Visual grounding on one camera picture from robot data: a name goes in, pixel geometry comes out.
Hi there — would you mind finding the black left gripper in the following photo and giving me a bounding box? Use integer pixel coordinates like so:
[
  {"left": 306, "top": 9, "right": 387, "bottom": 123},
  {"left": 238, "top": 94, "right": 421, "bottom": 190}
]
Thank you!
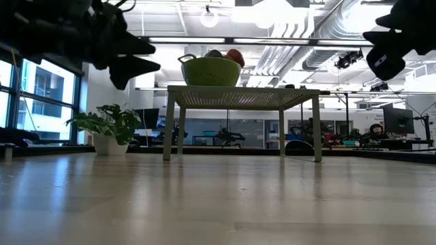
[{"left": 33, "top": 0, "right": 161, "bottom": 91}]

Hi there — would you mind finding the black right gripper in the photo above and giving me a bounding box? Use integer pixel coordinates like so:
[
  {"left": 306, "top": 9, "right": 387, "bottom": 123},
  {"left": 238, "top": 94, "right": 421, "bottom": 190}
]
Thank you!
[{"left": 362, "top": 0, "right": 436, "bottom": 82}]

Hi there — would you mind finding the green plastic colander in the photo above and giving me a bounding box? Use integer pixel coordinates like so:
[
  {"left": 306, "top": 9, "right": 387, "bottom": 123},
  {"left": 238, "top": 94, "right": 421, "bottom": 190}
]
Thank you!
[{"left": 177, "top": 53, "right": 243, "bottom": 87}]

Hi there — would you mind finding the red apple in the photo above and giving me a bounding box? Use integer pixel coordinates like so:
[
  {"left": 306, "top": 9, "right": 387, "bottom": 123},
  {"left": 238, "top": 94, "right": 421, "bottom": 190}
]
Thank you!
[{"left": 223, "top": 48, "right": 246, "bottom": 68}]

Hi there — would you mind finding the black ceiling spotlight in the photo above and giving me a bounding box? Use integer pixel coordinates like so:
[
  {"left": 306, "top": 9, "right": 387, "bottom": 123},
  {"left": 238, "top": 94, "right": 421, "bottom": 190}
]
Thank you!
[{"left": 334, "top": 49, "right": 364, "bottom": 70}]

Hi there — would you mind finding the black computer monitor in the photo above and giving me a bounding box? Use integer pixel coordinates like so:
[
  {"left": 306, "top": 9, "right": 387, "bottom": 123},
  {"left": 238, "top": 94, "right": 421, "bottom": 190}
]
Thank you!
[
  {"left": 382, "top": 103, "right": 416, "bottom": 135},
  {"left": 134, "top": 108, "right": 160, "bottom": 131}
]

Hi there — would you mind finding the pale green perforated shelf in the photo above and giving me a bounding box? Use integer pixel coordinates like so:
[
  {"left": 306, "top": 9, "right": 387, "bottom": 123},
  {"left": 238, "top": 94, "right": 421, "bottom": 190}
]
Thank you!
[{"left": 162, "top": 84, "right": 323, "bottom": 163}]

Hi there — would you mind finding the round white pendant lamp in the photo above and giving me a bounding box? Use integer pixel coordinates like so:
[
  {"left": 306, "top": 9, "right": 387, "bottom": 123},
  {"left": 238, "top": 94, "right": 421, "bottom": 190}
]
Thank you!
[{"left": 200, "top": 3, "right": 220, "bottom": 29}]

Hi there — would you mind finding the black framed window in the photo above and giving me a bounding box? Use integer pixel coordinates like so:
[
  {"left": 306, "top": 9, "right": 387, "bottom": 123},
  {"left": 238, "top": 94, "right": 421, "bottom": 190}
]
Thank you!
[{"left": 0, "top": 44, "right": 84, "bottom": 146}]

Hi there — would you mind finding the green potted plant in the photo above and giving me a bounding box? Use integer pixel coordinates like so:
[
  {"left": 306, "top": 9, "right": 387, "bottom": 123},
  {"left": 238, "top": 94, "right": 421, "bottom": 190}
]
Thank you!
[{"left": 65, "top": 103, "right": 142, "bottom": 157}]

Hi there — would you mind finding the black overhead light bar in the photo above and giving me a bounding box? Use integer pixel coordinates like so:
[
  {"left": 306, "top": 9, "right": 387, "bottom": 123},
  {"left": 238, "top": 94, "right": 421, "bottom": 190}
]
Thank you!
[{"left": 139, "top": 35, "right": 375, "bottom": 48}]

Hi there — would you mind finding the person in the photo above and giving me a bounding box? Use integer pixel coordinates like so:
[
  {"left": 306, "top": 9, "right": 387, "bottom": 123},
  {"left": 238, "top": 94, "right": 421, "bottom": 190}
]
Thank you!
[{"left": 369, "top": 122, "right": 386, "bottom": 142}]

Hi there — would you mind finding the black round chair back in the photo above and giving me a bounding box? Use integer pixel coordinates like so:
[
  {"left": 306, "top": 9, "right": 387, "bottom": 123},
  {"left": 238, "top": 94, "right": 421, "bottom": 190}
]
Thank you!
[{"left": 285, "top": 139, "right": 315, "bottom": 157}]

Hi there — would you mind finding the silver ventilation duct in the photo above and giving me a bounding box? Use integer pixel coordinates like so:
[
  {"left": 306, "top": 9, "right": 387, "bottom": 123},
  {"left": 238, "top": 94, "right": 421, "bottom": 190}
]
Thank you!
[{"left": 301, "top": 0, "right": 379, "bottom": 71}]

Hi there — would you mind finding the black aluminium table frame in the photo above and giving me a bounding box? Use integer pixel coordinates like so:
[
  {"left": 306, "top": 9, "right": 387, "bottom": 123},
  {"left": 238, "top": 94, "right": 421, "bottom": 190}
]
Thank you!
[{"left": 0, "top": 143, "right": 436, "bottom": 165}]

